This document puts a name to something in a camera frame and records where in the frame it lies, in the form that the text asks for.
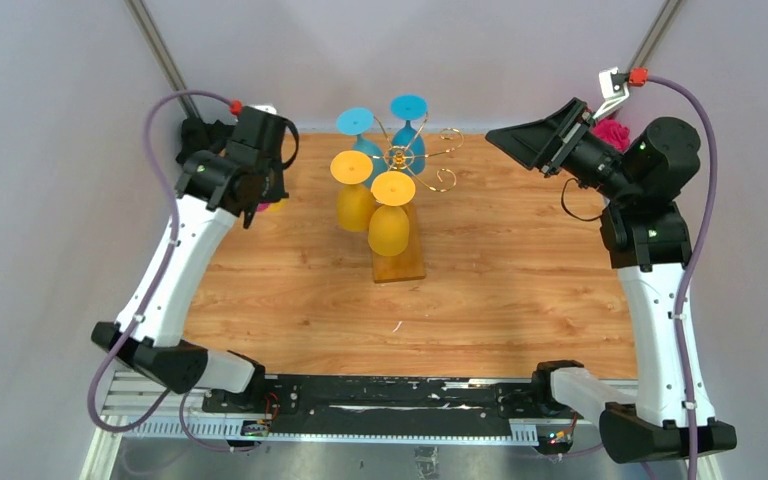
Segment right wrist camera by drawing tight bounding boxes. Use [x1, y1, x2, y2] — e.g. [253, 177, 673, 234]
[593, 67, 631, 121]

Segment right corner frame post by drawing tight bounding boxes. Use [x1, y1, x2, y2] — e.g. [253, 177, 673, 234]
[627, 0, 686, 70]

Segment left corner frame post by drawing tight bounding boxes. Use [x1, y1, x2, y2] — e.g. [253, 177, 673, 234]
[124, 0, 188, 91]

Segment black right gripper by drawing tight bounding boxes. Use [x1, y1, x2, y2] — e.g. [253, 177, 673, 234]
[486, 97, 638, 205]

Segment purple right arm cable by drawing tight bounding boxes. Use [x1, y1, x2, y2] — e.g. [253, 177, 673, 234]
[629, 66, 719, 480]

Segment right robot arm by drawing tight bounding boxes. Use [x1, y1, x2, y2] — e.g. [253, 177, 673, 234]
[486, 99, 737, 463]

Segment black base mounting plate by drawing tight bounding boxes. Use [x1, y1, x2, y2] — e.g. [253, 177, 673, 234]
[201, 374, 585, 440]

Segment yellow wine glass left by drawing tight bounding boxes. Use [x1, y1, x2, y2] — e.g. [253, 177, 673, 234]
[330, 150, 375, 232]

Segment corner frame post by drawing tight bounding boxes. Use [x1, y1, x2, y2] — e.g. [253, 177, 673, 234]
[627, 0, 686, 70]
[124, 0, 188, 91]

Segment wooden rack base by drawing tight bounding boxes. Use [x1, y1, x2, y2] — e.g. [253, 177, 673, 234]
[372, 203, 426, 283]

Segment teal wine glass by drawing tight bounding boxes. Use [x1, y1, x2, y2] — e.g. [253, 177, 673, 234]
[390, 94, 428, 174]
[336, 107, 388, 188]

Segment yellow wine glass taken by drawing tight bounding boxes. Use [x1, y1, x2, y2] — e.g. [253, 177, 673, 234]
[267, 199, 288, 212]

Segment yellow wine glass front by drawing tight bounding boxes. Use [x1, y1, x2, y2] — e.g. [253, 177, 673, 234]
[367, 171, 416, 257]

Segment pink cloth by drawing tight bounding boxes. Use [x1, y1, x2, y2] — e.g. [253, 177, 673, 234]
[592, 118, 631, 152]

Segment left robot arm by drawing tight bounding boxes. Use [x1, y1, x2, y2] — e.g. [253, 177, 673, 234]
[91, 105, 298, 413]

